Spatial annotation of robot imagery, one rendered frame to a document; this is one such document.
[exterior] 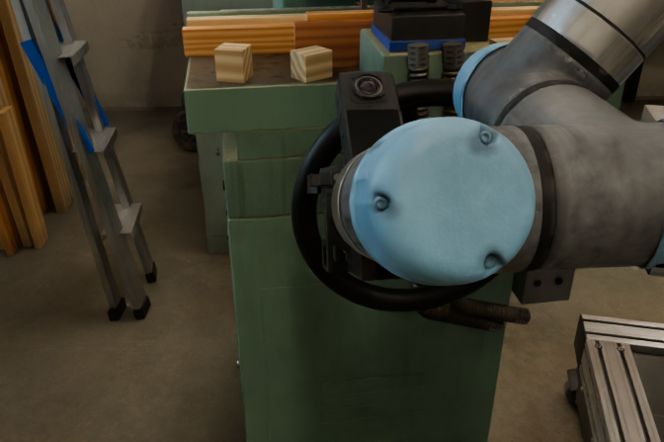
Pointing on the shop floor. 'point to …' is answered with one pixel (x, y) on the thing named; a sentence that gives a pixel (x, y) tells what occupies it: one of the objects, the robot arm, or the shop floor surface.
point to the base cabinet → (351, 353)
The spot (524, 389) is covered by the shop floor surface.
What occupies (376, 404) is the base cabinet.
